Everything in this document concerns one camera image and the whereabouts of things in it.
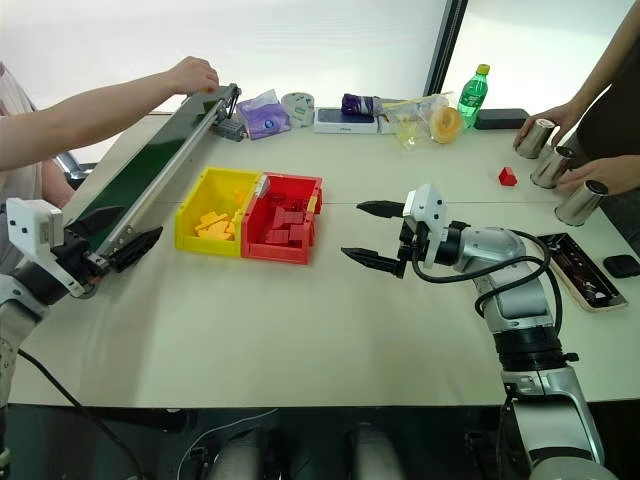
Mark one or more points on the dark-clothed person's left hand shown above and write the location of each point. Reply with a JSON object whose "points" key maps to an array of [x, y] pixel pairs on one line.
{"points": [[582, 172]]}

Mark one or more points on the dark green conveyor belt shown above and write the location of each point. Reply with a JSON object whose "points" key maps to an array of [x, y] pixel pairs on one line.
{"points": [[150, 155]]}

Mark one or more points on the flat black case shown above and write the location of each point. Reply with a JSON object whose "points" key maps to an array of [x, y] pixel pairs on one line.
{"points": [[500, 119]]}

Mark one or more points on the dark rounded shape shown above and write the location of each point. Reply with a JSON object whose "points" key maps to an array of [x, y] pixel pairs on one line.
{"points": [[240, 455]]}

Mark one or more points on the yellow plastic bin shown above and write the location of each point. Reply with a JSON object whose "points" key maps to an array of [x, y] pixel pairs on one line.
{"points": [[190, 225]]}

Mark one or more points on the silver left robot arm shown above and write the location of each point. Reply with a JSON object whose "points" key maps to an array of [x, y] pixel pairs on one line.
{"points": [[11, 304]]}

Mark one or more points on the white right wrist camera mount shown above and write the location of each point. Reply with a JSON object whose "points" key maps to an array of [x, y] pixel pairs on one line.
{"points": [[425, 205]]}

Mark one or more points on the striped-shirt person's forearm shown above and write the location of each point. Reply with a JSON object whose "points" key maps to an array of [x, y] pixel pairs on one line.
{"points": [[85, 117]]}

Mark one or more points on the red plastic bin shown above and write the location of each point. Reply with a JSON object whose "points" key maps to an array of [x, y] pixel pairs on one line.
{"points": [[280, 252]]}

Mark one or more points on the dark-clothed person's torso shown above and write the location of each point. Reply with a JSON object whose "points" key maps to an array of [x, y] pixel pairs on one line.
{"points": [[617, 125]]}

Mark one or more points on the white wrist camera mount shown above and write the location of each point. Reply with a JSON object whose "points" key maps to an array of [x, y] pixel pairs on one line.
{"points": [[425, 205], [27, 220]]}

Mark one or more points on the round orange bread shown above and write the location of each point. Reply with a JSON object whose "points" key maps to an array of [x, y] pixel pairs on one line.
{"points": [[446, 125]]}

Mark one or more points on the purple tissue packet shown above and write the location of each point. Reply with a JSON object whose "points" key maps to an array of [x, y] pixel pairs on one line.
{"points": [[262, 116]]}

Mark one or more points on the red house-shaped block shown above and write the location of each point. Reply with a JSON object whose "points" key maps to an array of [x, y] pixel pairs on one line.
{"points": [[508, 177]]}

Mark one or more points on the yellow block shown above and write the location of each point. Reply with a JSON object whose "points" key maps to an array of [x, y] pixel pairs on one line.
{"points": [[210, 222], [231, 227]]}

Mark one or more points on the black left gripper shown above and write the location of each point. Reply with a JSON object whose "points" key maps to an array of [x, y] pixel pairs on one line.
{"points": [[80, 265]]}

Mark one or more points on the striped-shirt person's torso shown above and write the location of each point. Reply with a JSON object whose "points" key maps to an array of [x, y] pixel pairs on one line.
{"points": [[25, 195]]}

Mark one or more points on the green soda bottle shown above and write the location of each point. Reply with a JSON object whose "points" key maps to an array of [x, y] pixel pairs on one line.
{"points": [[472, 100]]}

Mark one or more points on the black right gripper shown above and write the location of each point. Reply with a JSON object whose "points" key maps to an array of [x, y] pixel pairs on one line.
{"points": [[412, 245]]}

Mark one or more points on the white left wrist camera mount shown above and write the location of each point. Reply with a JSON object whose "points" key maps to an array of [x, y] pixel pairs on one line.
{"points": [[27, 220]]}

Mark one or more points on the black earbud case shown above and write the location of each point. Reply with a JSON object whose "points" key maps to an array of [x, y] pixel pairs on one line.
{"points": [[621, 266]]}

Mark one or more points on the striped-shirt person's hand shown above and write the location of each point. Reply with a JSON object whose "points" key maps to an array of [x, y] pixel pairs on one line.
{"points": [[192, 74]]}

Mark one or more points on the dark-clothed person's right forearm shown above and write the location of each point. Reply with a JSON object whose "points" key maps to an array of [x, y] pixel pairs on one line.
{"points": [[607, 60]]}

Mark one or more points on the crumpled purple wrapper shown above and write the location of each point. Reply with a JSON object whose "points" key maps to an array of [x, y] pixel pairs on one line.
{"points": [[357, 103]]}

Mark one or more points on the clear plastic bag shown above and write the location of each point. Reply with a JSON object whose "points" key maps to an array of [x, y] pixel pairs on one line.
{"points": [[410, 125]]}

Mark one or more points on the dark window frame post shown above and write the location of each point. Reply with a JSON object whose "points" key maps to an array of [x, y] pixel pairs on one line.
{"points": [[445, 50]]}

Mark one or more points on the dark-clothed person's right hand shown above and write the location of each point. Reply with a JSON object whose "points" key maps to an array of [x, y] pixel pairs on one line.
{"points": [[562, 120]]}

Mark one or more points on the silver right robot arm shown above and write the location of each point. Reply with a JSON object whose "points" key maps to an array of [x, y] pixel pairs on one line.
{"points": [[520, 300]]}

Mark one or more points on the white phone box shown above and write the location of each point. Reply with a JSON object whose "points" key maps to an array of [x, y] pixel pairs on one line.
{"points": [[345, 122]]}

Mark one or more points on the steel cup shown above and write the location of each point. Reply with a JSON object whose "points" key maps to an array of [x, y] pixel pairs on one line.
{"points": [[550, 167], [532, 140], [580, 202]]}

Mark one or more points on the wooden chopsticks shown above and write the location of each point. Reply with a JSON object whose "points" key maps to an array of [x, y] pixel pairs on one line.
{"points": [[415, 101]]}

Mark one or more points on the open long tool case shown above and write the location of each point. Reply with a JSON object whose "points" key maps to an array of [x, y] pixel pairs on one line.
{"points": [[580, 272]]}

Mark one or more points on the dark-clothed person's left forearm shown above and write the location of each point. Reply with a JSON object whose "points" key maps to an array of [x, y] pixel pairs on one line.
{"points": [[622, 172]]}

